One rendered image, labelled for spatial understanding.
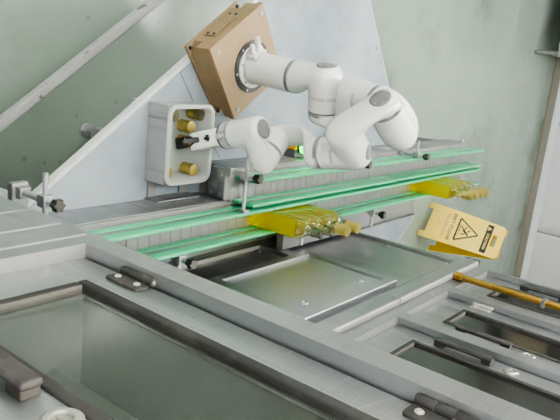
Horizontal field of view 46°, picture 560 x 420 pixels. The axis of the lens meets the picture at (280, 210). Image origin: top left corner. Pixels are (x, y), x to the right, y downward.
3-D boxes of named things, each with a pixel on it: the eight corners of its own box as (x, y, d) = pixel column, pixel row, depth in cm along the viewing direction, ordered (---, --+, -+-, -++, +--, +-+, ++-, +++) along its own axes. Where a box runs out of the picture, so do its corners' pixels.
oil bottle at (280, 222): (246, 223, 204) (301, 240, 191) (248, 206, 202) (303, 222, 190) (257, 221, 208) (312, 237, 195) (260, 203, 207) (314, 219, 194)
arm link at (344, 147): (344, 126, 173) (322, 87, 163) (420, 124, 161) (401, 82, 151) (325, 176, 166) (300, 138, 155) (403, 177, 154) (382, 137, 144)
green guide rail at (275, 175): (234, 177, 194) (255, 183, 189) (235, 174, 193) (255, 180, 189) (468, 148, 329) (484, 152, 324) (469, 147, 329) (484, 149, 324)
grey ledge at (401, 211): (261, 242, 228) (286, 252, 221) (263, 218, 226) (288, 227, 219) (393, 210, 301) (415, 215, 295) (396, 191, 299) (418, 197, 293)
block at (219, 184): (205, 196, 196) (222, 201, 192) (207, 165, 194) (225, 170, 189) (213, 195, 198) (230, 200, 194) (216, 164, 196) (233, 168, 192)
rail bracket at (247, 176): (222, 207, 192) (253, 217, 185) (227, 151, 188) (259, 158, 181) (228, 206, 194) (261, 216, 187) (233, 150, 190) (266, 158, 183)
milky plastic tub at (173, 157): (144, 180, 184) (165, 187, 179) (148, 100, 178) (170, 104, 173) (189, 175, 197) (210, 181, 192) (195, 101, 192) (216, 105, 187)
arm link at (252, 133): (291, 152, 176) (276, 176, 171) (262, 156, 183) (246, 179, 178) (263, 108, 168) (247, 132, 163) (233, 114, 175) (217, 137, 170)
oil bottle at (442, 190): (408, 190, 287) (468, 204, 271) (410, 177, 286) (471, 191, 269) (414, 188, 292) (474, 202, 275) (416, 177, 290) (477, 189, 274)
